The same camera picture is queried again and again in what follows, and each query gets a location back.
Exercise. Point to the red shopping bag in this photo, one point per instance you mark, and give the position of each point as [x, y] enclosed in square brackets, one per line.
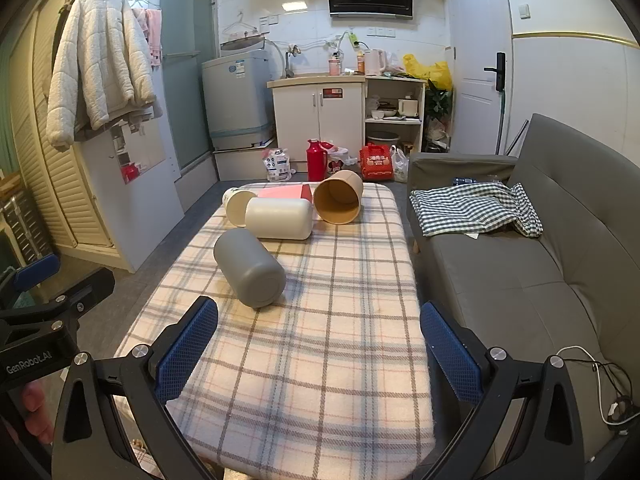
[377, 162]

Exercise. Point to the red thermos flask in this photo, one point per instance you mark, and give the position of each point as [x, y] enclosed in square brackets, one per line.
[316, 162]

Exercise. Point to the pink box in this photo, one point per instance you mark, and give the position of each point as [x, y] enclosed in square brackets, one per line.
[281, 193]

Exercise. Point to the dark green plant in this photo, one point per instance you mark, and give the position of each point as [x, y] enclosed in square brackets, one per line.
[439, 102]

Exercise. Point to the white bowl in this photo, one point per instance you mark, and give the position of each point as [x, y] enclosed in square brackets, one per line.
[377, 114]

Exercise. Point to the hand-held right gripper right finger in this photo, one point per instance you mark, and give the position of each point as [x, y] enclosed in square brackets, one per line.
[447, 355]

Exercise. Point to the white printed package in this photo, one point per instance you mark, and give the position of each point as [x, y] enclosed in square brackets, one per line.
[276, 165]

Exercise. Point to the yellow plastic bag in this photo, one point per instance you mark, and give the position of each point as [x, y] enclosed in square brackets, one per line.
[425, 67]

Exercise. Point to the white padded jacket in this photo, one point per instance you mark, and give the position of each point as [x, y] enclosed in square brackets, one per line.
[95, 60]

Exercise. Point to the grey washing machine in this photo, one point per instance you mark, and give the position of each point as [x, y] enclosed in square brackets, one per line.
[235, 100]

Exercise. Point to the metal faucet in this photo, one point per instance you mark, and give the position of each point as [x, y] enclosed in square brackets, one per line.
[290, 62]

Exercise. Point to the brown paper cup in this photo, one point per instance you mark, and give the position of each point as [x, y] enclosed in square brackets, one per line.
[340, 197]

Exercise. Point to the plaid blanket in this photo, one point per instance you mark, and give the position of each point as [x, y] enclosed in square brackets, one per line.
[325, 320]

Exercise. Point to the open white shelf unit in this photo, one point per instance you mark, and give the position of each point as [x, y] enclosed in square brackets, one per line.
[420, 105]

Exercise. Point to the white light switch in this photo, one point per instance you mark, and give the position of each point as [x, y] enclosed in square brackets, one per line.
[524, 10]

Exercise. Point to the cream louvered wardrobe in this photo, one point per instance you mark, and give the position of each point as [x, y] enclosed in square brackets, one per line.
[35, 150]

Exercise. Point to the person's left hand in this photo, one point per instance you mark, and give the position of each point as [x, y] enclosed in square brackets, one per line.
[32, 405]

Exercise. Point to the white electric kettle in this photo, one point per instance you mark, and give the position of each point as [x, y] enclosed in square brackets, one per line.
[374, 62]

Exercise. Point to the green checked cloth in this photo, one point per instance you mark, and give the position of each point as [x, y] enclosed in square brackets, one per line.
[465, 207]

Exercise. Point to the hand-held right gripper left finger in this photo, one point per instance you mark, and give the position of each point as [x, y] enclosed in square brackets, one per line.
[187, 355]

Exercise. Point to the grey cup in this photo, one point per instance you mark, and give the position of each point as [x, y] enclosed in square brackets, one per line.
[250, 270]

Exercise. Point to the white raised platform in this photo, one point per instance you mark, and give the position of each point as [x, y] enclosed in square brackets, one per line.
[240, 162]

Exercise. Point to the grey basin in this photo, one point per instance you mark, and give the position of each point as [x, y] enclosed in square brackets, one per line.
[382, 137]

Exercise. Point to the white door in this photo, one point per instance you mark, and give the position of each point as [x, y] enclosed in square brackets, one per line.
[475, 35]

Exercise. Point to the pink hanging clothes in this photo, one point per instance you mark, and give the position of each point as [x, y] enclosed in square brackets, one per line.
[154, 35]

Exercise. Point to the white plastic bag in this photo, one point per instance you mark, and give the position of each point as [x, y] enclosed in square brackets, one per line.
[400, 165]

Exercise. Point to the white cartoon print bag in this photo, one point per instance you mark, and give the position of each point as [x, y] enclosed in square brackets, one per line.
[342, 159]

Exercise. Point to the white sink cabinet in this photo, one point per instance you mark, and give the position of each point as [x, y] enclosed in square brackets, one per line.
[320, 115]

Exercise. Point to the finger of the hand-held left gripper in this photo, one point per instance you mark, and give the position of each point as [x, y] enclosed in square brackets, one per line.
[92, 287]
[36, 270]

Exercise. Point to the grey ribbed suitcase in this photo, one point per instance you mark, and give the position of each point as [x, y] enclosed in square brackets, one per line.
[25, 225]

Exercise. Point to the frosted glass sliding door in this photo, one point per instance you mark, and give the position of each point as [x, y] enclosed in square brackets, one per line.
[187, 35]

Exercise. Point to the green power strip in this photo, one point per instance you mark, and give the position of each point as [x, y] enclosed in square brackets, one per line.
[355, 40]

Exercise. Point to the blue packet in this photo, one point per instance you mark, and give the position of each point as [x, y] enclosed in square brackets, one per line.
[462, 180]

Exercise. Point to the cream cup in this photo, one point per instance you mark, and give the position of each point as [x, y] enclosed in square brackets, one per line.
[280, 219]

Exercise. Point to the orange pump bottle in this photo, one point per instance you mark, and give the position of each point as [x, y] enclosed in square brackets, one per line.
[360, 62]

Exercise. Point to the grey sofa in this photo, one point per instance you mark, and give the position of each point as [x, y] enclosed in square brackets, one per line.
[500, 275]

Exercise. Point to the small white cup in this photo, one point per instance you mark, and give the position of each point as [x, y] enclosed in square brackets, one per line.
[236, 205]

